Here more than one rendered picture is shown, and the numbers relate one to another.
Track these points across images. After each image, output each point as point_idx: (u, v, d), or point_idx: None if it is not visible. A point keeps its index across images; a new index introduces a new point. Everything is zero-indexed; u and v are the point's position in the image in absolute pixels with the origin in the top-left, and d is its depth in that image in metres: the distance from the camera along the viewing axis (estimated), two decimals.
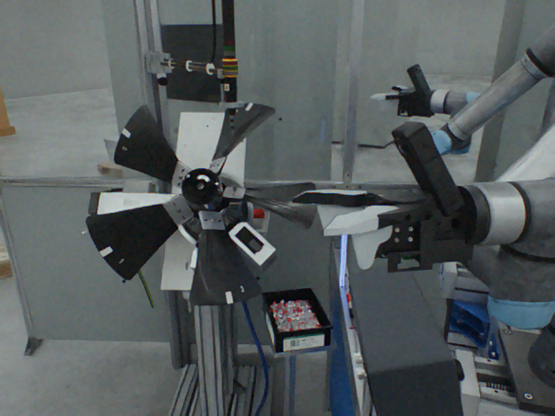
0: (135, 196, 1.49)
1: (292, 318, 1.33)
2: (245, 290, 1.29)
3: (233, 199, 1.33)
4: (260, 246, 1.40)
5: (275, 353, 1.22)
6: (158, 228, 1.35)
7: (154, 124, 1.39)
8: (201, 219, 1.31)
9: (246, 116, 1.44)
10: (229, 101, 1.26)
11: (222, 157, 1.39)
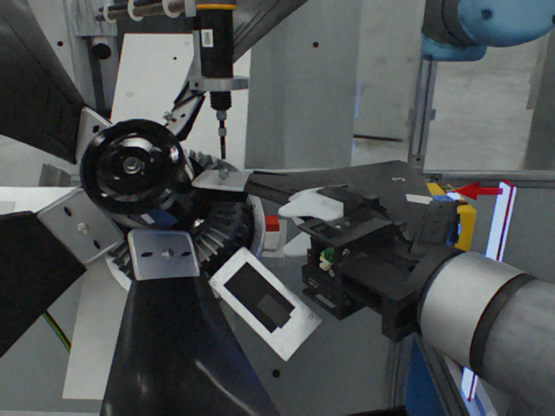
0: (4, 193, 0.67)
1: None
2: None
3: (218, 200, 0.52)
4: (286, 312, 0.59)
5: None
6: (27, 274, 0.53)
7: (26, 16, 0.58)
8: (131, 253, 0.50)
9: (251, 9, 0.63)
10: (214, 76, 0.49)
11: (193, 96, 0.57)
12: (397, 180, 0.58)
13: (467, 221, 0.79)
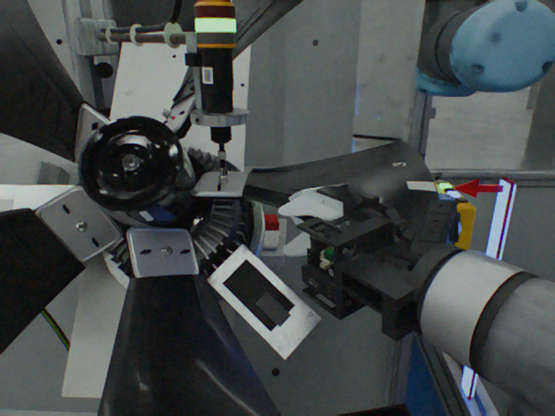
0: (2, 191, 0.67)
1: None
2: None
3: (217, 197, 0.51)
4: (286, 309, 0.58)
5: None
6: (26, 272, 0.53)
7: (26, 13, 0.58)
8: (130, 251, 0.50)
9: (250, 7, 0.63)
10: (214, 111, 0.51)
11: (192, 93, 0.57)
12: (398, 165, 0.57)
13: (467, 219, 0.79)
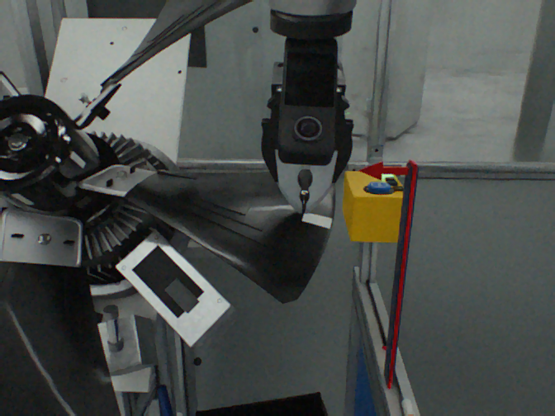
0: None
1: None
2: None
3: (101, 193, 0.50)
4: (194, 296, 0.57)
5: None
6: None
7: None
8: None
9: (197, 2, 0.60)
10: None
11: (111, 82, 0.55)
12: (306, 193, 0.53)
13: (401, 208, 0.77)
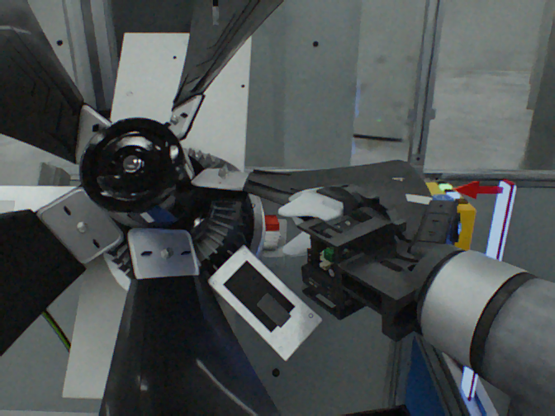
0: (3, 192, 0.67)
1: None
2: None
3: (130, 256, 0.50)
4: (286, 311, 0.59)
5: None
6: (45, 120, 0.60)
7: (269, 7, 0.57)
8: (59, 197, 0.52)
9: (383, 200, 0.52)
10: None
11: (244, 182, 0.52)
12: None
13: (467, 220, 0.79)
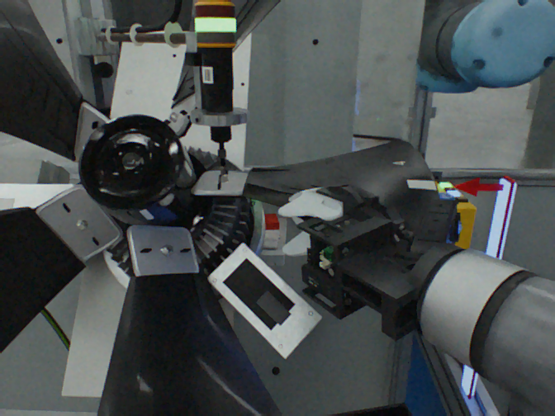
0: (3, 190, 0.67)
1: None
2: None
3: (129, 252, 0.50)
4: (286, 309, 0.58)
5: None
6: (45, 118, 0.60)
7: (269, 3, 0.57)
8: (59, 195, 0.52)
9: (385, 191, 0.52)
10: (214, 111, 0.51)
11: (244, 186, 0.52)
12: None
13: (467, 219, 0.79)
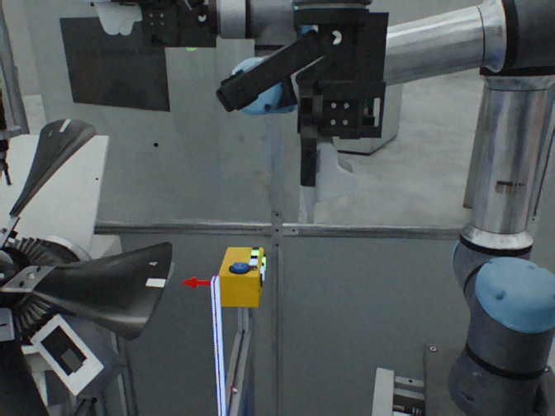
0: None
1: None
2: None
3: None
4: (80, 361, 0.87)
5: None
6: None
7: (65, 157, 0.85)
8: None
9: (127, 288, 0.80)
10: None
11: (36, 285, 0.80)
12: None
13: (253, 284, 1.07)
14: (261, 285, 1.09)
